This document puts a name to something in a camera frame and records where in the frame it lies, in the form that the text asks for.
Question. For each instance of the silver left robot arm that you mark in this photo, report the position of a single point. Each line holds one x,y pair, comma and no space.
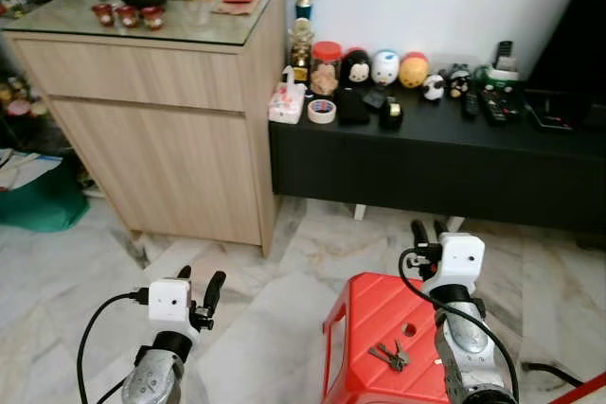
151,376

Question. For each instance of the small black pouch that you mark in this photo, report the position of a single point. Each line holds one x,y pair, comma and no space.
375,98

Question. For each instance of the small black device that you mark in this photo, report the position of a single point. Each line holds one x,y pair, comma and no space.
391,115

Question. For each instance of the red plastic stool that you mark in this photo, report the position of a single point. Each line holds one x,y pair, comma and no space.
369,314

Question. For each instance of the red bar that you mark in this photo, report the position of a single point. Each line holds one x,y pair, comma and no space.
582,388

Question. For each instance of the green bag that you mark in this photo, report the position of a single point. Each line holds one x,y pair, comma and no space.
43,207

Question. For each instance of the slim black remote control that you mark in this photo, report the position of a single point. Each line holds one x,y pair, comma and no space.
471,104

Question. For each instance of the white swan shaped box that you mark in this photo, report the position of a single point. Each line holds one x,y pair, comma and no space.
285,103

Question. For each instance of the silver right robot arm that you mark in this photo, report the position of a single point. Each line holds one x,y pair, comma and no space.
469,357

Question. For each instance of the small panda figurine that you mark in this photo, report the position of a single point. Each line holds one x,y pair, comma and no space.
434,88

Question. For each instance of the small red cup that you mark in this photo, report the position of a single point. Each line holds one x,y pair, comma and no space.
103,14
151,18
128,16

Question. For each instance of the clear jar with red lid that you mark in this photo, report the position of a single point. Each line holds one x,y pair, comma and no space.
326,71

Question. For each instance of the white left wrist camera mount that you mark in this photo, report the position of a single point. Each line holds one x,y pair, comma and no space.
169,300

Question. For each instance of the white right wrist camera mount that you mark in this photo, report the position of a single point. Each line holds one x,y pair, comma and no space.
456,262

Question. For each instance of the white round plush toy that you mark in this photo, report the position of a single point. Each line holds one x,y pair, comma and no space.
385,68

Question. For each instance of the bunch of metal keys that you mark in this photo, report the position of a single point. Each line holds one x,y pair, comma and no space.
391,357

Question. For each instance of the low black tv console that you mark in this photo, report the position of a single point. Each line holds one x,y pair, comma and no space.
426,169

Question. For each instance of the black round plush toy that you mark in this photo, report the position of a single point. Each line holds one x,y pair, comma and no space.
356,67

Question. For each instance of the wide black remote control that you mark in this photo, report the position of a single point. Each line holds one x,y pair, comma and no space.
498,105

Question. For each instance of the black television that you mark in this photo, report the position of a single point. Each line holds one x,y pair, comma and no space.
578,35

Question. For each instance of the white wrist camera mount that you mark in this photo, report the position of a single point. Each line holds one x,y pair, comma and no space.
169,300
456,262

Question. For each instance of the black and white figurine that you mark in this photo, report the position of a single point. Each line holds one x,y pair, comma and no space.
459,80

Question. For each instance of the light wooden cabinet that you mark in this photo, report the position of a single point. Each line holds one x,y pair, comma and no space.
142,125

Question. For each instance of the flat black tablet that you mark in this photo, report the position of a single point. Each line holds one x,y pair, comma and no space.
551,111

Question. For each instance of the white paper sheet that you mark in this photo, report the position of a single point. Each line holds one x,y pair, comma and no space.
24,169

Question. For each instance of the yellow round plush toy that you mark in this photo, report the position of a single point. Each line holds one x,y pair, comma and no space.
414,71

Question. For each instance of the white tape roll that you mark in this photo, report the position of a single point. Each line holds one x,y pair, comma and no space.
322,111

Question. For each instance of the black wallet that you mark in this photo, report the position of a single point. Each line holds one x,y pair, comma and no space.
353,109

